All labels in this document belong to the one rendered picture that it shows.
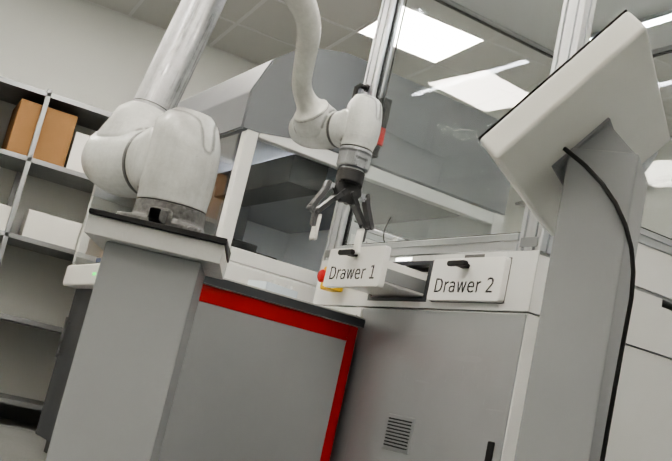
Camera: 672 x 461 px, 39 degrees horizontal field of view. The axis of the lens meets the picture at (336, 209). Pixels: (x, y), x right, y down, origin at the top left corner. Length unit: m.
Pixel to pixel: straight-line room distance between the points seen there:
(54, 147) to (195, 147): 4.15
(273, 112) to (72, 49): 3.52
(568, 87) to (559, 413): 0.53
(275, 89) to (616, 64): 2.00
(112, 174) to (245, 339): 0.64
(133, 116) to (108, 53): 4.60
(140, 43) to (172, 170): 4.89
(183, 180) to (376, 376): 0.90
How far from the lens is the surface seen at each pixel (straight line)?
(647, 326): 2.50
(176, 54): 2.33
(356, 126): 2.56
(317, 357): 2.68
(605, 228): 1.68
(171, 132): 2.07
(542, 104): 1.58
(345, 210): 3.05
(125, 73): 6.83
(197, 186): 2.06
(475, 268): 2.39
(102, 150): 2.23
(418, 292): 2.56
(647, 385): 2.51
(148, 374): 1.98
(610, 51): 1.59
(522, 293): 2.26
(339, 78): 3.58
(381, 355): 2.66
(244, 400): 2.59
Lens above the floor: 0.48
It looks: 12 degrees up
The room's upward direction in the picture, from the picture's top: 13 degrees clockwise
